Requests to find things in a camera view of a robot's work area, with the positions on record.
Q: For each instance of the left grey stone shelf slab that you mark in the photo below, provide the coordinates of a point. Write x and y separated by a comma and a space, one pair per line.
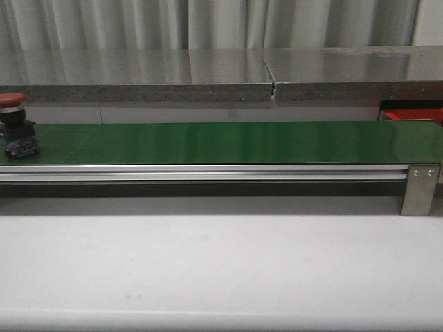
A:
116, 76

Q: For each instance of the grey stone shelf slab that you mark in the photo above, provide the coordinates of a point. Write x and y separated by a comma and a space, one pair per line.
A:
116, 76
374, 73

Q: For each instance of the green conveyor belt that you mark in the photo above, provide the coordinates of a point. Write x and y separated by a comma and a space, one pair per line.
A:
355, 142

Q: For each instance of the right grey stone shelf slab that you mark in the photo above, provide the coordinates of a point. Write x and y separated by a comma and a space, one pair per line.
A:
374, 73

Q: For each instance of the large red mushroom button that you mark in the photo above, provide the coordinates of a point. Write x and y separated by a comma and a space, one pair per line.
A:
17, 132

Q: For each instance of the red plastic bin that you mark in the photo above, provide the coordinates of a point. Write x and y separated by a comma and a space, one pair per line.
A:
432, 114

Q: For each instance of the grey pleated curtain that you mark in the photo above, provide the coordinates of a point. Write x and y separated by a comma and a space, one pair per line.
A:
169, 25

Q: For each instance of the steel conveyor support bracket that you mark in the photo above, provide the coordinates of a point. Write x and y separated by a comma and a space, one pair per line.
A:
420, 189

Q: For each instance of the aluminium conveyor side rail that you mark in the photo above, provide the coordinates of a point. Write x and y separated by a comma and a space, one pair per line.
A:
199, 173

